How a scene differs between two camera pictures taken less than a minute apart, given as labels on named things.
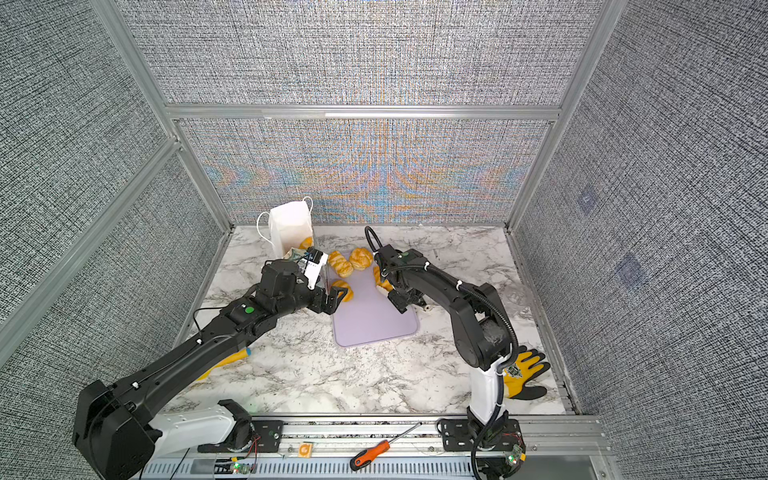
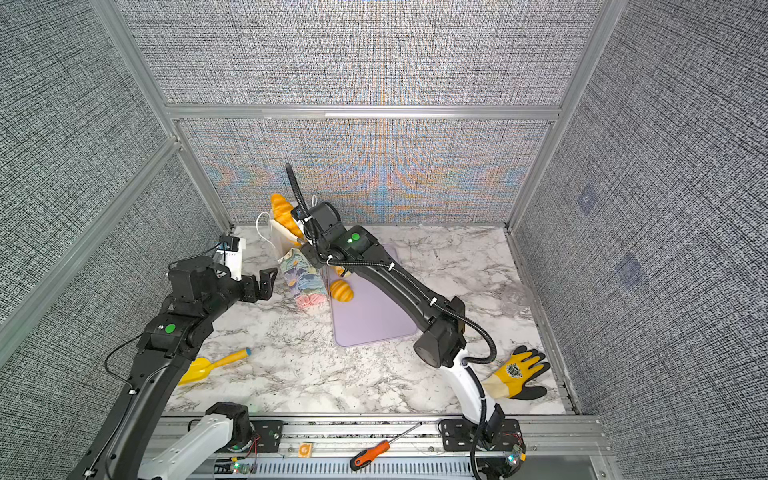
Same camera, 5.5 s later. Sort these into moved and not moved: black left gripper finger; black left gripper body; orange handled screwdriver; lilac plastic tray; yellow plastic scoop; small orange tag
Moved: black left gripper finger; black left gripper body
Not moved: orange handled screwdriver; yellow plastic scoop; small orange tag; lilac plastic tray
